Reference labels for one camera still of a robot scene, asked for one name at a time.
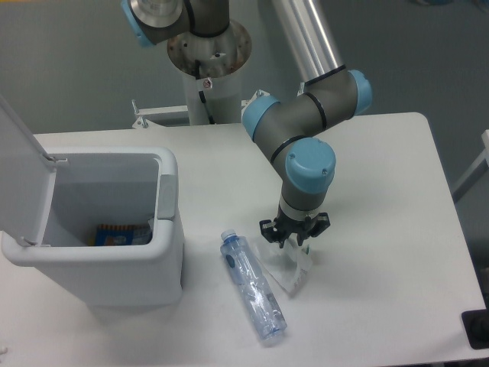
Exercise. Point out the white plastic trash can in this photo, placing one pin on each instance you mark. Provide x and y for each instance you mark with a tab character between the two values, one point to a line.
103	223

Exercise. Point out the black object at edge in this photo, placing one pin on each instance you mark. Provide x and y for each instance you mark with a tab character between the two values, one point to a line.
476	328

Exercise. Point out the white clamp with bolt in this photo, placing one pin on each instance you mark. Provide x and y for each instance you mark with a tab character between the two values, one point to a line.
301	89

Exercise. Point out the white plastic bag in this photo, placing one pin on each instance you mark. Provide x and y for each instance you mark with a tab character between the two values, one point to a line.
288	266

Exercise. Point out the white metal frame bracket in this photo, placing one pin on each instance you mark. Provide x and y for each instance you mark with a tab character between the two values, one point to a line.
169	116

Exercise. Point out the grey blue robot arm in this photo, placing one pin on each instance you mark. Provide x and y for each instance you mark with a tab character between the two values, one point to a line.
287	133

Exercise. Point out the white bracket with bolt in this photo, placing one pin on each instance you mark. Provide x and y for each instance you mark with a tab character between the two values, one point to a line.
255	107

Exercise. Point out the white trash can lid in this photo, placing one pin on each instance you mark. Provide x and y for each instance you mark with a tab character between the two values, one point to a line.
27	180

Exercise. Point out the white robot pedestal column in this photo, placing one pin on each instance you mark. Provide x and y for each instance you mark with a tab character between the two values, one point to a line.
211	70

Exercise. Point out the blue orange snack package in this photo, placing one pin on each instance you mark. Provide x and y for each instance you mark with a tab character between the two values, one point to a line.
113	235

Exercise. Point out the white frame at right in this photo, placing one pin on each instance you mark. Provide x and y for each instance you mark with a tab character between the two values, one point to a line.
474	172

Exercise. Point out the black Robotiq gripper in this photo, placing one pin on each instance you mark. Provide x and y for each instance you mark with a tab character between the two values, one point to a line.
284	226

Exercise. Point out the clear plastic water bottle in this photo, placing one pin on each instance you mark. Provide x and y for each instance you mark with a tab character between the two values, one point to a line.
254	289

